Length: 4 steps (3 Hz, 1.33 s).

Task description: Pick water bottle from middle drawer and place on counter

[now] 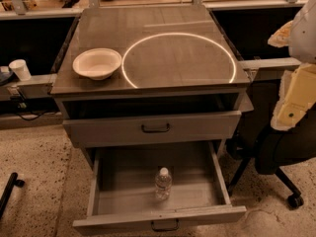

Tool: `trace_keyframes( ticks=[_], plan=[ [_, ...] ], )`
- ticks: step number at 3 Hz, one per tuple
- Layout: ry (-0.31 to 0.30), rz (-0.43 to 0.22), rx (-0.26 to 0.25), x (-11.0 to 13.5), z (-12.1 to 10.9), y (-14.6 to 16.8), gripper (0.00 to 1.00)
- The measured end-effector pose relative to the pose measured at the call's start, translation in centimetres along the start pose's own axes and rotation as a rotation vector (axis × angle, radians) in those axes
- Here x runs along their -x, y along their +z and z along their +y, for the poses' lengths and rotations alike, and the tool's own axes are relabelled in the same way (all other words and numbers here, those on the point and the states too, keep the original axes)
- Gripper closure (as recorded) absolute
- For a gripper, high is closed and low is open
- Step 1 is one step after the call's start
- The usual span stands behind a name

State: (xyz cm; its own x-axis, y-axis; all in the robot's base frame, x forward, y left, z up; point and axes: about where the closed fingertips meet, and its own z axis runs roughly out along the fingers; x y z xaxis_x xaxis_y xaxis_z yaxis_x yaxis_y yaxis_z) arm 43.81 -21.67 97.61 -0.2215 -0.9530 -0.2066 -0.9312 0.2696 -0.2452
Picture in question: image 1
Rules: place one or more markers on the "clear plastic water bottle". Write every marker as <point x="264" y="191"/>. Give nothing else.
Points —
<point x="163" y="183"/>

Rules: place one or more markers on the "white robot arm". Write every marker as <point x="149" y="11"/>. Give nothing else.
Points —
<point x="297" y="93"/>

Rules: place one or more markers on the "grey drawer cabinet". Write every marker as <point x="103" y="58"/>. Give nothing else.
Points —
<point x="175" y="61"/>

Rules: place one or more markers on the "grey upper drawer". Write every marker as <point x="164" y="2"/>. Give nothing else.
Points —
<point x="103" y="132"/>

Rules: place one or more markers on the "grey open middle drawer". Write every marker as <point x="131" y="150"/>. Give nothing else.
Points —
<point x="122" y="197"/>

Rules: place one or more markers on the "white paper bowl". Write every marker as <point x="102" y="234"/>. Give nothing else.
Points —
<point x="97" y="63"/>

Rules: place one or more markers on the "black office chair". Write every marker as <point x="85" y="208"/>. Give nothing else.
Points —
<point x="254" y="138"/>

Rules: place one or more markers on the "white paper cup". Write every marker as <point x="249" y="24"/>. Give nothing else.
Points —
<point x="20" y="68"/>

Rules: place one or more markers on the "black bar on floor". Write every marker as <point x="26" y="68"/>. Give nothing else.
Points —
<point x="13" y="182"/>

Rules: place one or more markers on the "black upper drawer handle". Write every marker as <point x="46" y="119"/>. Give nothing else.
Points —
<point x="160" y="129"/>

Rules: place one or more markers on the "black drawer handle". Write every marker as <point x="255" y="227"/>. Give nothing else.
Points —
<point x="165" y="225"/>
<point x="160" y="129"/>

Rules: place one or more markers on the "grey metal frame rail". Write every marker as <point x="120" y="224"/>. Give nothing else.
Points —
<point x="268" y="69"/>

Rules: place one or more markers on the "black middle drawer handle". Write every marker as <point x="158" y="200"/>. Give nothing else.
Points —
<point x="165" y="225"/>

